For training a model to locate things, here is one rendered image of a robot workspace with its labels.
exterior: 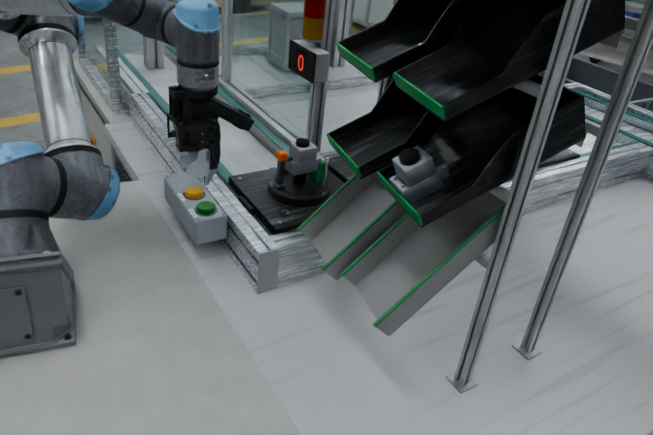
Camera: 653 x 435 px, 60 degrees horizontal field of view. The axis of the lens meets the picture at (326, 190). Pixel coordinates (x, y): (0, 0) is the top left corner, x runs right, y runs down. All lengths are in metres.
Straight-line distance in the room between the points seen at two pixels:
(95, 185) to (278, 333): 0.46
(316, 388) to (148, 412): 0.27
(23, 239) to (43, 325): 0.15
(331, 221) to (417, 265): 0.22
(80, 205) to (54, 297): 0.23
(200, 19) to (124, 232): 0.55
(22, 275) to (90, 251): 0.32
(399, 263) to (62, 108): 0.75
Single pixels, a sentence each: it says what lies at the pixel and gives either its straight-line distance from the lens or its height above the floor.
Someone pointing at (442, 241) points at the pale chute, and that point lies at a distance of 0.94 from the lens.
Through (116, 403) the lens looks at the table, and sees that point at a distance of 1.00.
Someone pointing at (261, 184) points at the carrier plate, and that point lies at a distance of 1.31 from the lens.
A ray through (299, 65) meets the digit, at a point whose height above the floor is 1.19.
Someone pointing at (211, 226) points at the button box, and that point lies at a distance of 1.21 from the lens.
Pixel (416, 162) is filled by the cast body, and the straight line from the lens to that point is 0.82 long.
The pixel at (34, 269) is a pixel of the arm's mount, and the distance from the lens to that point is 0.99.
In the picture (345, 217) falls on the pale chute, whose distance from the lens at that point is 1.07.
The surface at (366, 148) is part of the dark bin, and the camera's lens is 0.96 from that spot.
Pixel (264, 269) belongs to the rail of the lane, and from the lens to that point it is 1.13.
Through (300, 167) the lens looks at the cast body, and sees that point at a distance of 1.23.
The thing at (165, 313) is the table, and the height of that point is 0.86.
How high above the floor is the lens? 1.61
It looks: 29 degrees down
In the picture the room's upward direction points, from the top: 7 degrees clockwise
